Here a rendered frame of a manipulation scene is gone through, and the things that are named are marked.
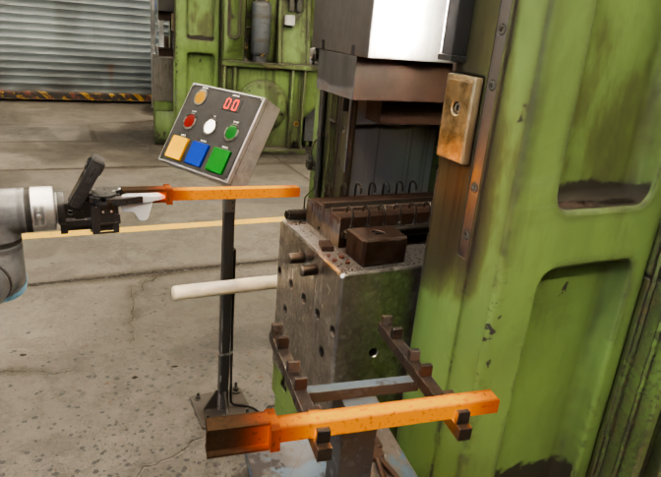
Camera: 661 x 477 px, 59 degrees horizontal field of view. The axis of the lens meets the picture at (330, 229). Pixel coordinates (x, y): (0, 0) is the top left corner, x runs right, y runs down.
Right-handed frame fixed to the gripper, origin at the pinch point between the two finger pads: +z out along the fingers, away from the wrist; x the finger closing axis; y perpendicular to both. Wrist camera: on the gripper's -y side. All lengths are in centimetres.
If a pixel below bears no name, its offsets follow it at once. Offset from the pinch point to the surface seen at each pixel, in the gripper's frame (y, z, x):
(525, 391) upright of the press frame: 40, 75, 42
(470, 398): 12, 33, 70
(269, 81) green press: 36, 194, -475
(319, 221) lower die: 11.7, 40.9, -4.1
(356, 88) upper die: -23.8, 42.3, 7.2
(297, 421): 12, 7, 66
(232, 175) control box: 8.0, 27.5, -37.5
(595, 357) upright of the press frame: 33, 93, 45
